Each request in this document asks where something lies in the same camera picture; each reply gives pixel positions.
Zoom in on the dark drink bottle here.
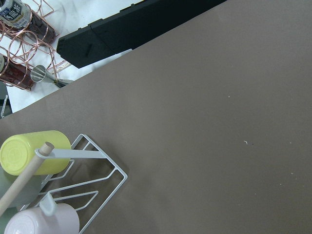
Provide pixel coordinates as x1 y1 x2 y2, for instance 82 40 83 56
0 54 34 91
0 0 56 44

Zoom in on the upper dark drink bottle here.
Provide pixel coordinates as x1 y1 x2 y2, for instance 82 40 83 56
0 0 56 44

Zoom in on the steel jigger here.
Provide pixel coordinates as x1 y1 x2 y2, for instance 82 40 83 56
30 65 73 88

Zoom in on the black long box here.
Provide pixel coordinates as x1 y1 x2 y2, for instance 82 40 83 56
57 0 222 68

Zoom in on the white wire cup rack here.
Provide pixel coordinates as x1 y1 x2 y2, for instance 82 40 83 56
18 134 128 234

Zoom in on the yellow cup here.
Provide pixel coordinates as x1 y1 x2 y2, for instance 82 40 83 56
0 130 71 176

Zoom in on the copper wire bottle rack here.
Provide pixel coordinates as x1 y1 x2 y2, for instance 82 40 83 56
0 0 68 91

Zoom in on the lower dark drink bottle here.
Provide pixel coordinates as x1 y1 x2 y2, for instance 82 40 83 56
0 54 34 91

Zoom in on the pink cup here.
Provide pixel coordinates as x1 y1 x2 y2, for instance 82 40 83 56
4 203 79 234

